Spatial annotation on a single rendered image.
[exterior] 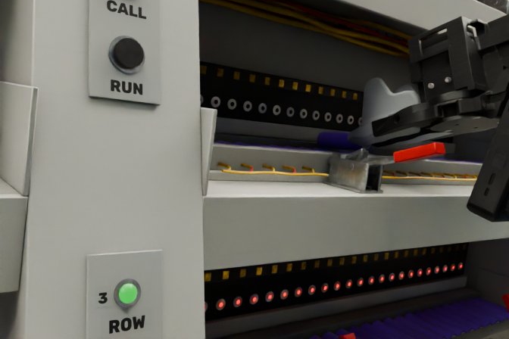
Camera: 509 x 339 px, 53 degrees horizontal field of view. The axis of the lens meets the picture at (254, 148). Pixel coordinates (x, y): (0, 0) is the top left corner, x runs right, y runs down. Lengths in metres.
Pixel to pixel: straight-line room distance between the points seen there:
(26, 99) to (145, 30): 0.08
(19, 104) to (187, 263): 0.12
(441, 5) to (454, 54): 0.10
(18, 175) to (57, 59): 0.06
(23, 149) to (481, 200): 0.33
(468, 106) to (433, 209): 0.09
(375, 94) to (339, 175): 0.11
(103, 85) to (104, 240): 0.08
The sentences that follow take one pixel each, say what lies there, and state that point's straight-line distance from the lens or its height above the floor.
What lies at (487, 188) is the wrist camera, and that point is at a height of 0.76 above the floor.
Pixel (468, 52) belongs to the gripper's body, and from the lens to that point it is 0.44.
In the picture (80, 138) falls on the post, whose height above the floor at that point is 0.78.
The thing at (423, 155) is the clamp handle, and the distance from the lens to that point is 0.37.
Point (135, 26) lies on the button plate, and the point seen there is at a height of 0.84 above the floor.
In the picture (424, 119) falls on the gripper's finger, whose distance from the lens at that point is 0.44.
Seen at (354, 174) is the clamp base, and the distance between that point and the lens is 0.41.
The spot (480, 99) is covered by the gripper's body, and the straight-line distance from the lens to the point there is 0.44.
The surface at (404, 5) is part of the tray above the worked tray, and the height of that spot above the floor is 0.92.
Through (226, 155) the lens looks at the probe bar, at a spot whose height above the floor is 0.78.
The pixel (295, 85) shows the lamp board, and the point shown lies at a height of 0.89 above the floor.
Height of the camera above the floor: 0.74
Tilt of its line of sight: 8 degrees up
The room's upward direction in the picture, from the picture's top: 2 degrees counter-clockwise
